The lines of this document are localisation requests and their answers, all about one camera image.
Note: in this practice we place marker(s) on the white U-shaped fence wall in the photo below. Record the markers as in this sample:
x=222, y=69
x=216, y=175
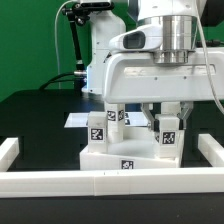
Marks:
x=102, y=183

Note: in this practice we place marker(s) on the white sheet with fiducial tags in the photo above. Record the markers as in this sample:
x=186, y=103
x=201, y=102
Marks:
x=78, y=120

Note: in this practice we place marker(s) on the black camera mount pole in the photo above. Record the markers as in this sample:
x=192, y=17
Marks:
x=75, y=20

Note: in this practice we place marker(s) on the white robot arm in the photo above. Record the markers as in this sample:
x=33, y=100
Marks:
x=156, y=62

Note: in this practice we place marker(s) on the white square tabletop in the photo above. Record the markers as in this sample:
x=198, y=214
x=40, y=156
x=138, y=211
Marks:
x=138, y=150

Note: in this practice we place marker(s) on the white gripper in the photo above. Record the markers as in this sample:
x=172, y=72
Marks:
x=135, y=78

